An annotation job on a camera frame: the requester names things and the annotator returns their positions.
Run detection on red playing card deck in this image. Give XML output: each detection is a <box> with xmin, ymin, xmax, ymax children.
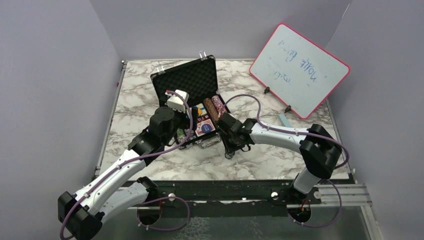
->
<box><xmin>195</xmin><ymin>119</ymin><xmax>216</xmax><ymax>137</ymax></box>

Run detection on black poker set case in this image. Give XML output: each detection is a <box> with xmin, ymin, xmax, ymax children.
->
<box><xmin>150</xmin><ymin>51</ymin><xmax>225</xmax><ymax>149</ymax></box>

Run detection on dark blue small blind button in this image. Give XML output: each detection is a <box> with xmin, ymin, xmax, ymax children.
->
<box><xmin>201</xmin><ymin>123</ymin><xmax>214</xmax><ymax>134</ymax></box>

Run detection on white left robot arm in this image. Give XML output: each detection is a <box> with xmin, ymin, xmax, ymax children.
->
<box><xmin>58</xmin><ymin>106</ymin><xmax>198</xmax><ymax>240</ymax></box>

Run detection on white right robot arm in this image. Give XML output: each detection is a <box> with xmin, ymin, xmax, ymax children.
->
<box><xmin>217</xmin><ymin>112</ymin><xmax>342</xmax><ymax>204</ymax></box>

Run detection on blue playing card deck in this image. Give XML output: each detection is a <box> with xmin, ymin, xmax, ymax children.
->
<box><xmin>194</xmin><ymin>103</ymin><xmax>208</xmax><ymax>117</ymax></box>

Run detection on red dice in case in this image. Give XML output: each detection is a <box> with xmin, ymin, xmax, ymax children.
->
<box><xmin>197</xmin><ymin>115</ymin><xmax>210</xmax><ymax>123</ymax></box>

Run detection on brown chip row in case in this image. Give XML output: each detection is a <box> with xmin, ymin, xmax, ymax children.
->
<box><xmin>203</xmin><ymin>98</ymin><xmax>219</xmax><ymax>124</ymax></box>

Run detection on red green chip row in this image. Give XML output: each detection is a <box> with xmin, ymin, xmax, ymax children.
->
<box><xmin>211</xmin><ymin>95</ymin><xmax>227</xmax><ymax>115</ymax></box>

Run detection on light blue whiteboard eraser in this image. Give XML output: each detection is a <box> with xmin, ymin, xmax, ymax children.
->
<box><xmin>277</xmin><ymin>114</ymin><xmax>293</xmax><ymax>128</ymax></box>

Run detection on pink framed whiteboard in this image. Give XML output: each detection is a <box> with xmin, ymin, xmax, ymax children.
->
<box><xmin>249</xmin><ymin>23</ymin><xmax>351</xmax><ymax>119</ymax></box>

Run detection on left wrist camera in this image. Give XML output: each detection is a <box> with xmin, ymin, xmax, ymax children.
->
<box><xmin>165</xmin><ymin>89</ymin><xmax>189</xmax><ymax>113</ymax></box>

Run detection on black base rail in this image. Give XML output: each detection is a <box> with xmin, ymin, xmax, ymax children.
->
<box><xmin>91</xmin><ymin>177</ymin><xmax>352</xmax><ymax>218</ymax></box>

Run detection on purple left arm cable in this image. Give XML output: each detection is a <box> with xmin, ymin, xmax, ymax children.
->
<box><xmin>58</xmin><ymin>90</ymin><xmax>195</xmax><ymax>240</ymax></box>

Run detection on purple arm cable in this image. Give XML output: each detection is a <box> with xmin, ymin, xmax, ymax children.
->
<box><xmin>58</xmin><ymin>90</ymin><xmax>195</xmax><ymax>240</ymax></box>
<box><xmin>223</xmin><ymin>94</ymin><xmax>350</xmax><ymax>229</ymax></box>

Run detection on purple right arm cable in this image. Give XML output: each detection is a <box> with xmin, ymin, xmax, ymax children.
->
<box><xmin>223</xmin><ymin>94</ymin><xmax>350</xmax><ymax>229</ymax></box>

